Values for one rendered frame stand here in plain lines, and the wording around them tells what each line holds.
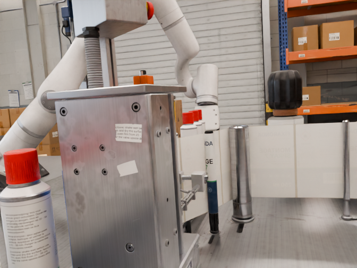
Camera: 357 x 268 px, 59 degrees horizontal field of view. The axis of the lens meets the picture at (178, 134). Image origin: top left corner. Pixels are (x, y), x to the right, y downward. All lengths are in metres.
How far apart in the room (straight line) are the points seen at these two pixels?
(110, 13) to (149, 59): 4.73
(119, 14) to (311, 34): 4.02
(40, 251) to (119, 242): 0.09
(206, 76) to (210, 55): 3.93
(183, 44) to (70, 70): 0.41
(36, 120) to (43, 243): 0.94
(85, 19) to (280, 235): 0.58
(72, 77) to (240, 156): 0.76
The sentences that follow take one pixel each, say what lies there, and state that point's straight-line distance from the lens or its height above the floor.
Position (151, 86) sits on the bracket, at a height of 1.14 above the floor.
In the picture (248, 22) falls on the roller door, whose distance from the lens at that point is 5.18.
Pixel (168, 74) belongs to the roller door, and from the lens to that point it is 5.28.
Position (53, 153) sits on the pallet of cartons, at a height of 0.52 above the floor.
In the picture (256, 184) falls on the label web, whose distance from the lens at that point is 0.67.
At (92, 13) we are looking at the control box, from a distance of 0.72.
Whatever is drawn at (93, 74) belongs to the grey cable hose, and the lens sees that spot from 0.69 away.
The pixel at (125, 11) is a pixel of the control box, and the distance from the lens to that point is 0.68.
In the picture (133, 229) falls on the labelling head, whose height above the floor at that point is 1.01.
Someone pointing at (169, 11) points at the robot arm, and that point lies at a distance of 1.18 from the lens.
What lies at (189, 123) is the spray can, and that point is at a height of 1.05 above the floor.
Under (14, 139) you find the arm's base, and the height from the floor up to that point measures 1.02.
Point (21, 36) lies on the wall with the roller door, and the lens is 6.83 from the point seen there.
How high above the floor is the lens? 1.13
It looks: 6 degrees down
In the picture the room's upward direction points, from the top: 4 degrees counter-clockwise
